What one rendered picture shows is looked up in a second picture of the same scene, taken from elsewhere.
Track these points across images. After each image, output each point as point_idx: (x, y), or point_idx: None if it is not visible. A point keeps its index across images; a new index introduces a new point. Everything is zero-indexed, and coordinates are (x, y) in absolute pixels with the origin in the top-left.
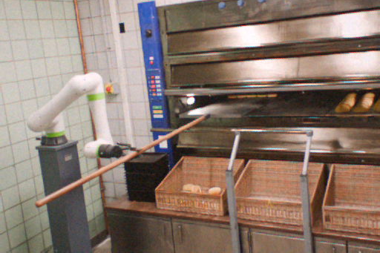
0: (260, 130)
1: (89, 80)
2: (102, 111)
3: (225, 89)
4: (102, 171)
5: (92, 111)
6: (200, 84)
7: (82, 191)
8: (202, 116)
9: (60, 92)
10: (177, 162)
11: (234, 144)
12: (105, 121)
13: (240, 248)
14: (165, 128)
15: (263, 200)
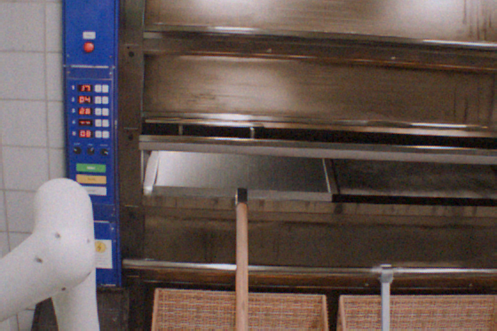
0: (442, 271)
1: (90, 232)
2: (91, 298)
3: (329, 148)
4: None
5: (63, 302)
6: (248, 124)
7: None
8: (238, 202)
9: (1, 281)
10: (153, 311)
11: (384, 308)
12: (96, 320)
13: None
14: (171, 262)
15: None
